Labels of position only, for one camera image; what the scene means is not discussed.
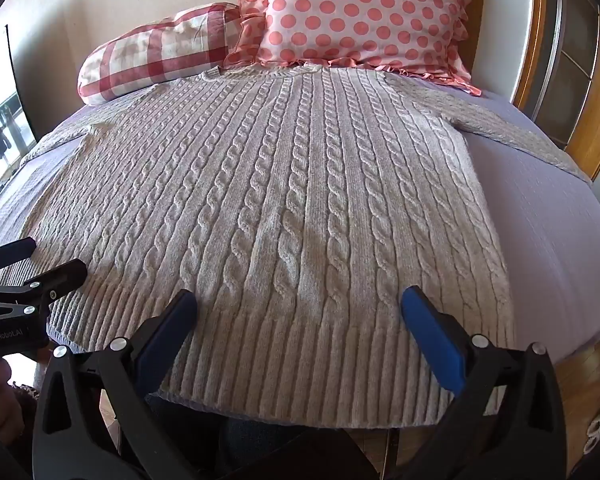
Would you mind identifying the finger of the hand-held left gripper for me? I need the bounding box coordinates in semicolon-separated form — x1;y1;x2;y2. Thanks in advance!
0;238;38;281
0;259;89;317

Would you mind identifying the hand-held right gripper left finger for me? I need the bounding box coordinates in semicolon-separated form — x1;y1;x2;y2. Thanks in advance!
32;288;199;480

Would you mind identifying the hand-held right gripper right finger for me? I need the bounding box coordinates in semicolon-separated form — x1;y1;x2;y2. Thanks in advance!
400;285;567;480

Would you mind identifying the grey cable-knit sweater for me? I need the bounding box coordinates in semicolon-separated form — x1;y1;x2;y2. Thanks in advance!
0;62;592;430

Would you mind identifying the red checked pillow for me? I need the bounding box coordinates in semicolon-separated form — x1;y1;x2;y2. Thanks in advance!
77;3;243;106

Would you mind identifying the wooden glass-panel cabinet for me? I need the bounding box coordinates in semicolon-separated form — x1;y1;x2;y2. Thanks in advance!
522;0;600;181

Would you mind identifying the wooden headboard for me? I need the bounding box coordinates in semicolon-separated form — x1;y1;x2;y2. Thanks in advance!
467;0;553;108

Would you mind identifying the pink polka dot pillow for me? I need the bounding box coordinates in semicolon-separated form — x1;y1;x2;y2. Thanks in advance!
223;0;483;97

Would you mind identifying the framed wall picture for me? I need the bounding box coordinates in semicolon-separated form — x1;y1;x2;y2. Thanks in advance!
0;24;37;196

